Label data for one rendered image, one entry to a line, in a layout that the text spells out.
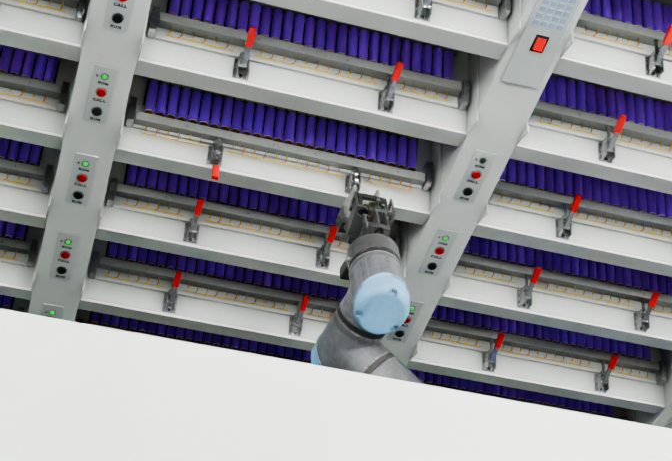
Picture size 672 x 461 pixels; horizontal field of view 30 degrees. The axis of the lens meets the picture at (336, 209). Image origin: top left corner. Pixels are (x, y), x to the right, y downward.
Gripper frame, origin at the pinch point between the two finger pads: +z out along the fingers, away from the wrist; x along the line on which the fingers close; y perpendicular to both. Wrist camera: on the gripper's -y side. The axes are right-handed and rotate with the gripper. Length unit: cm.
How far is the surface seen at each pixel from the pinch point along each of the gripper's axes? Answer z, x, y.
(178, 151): 6.8, 33.4, -0.7
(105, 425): -132, 47, 53
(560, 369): 15, -60, -39
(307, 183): 5.9, 8.7, -1.3
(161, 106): 12.3, 38.0, 4.8
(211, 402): -129, 40, 54
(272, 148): 8.6, 16.5, 3.0
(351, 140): 13.8, 1.3, 5.6
